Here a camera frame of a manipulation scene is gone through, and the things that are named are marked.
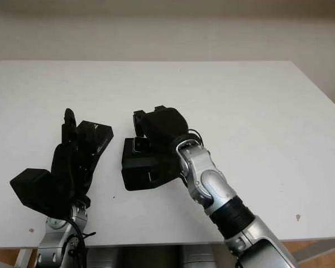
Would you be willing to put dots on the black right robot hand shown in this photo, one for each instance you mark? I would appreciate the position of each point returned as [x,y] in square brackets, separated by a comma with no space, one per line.
[164,128]

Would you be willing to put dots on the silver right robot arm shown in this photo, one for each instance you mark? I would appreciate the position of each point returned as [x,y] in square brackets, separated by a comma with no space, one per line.
[209,178]

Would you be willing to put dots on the dark robot waist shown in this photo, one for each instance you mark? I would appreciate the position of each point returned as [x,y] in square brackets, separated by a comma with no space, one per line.
[149,259]

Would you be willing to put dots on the grey right robot thigh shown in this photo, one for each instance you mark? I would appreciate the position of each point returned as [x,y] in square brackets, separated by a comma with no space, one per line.
[198,259]

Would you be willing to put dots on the white table leg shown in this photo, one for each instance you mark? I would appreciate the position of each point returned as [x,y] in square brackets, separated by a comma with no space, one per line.
[23,259]

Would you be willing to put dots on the black RealSense box lid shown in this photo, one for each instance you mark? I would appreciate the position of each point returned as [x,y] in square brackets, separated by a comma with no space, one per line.
[100,136]

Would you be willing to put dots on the grey robot thigh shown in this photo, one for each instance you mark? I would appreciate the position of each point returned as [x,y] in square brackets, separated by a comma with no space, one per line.
[102,259]
[198,259]

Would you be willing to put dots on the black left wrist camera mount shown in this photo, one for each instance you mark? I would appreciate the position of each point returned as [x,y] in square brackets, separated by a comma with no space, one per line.
[30,184]

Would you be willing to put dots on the grey left robot thigh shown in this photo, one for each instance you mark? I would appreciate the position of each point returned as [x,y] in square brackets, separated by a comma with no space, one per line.
[102,259]

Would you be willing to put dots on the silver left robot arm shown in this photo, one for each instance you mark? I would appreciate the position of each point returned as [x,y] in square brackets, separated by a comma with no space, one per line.
[54,231]

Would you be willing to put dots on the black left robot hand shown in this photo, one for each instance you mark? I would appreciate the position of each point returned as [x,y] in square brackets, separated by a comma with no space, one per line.
[69,167]

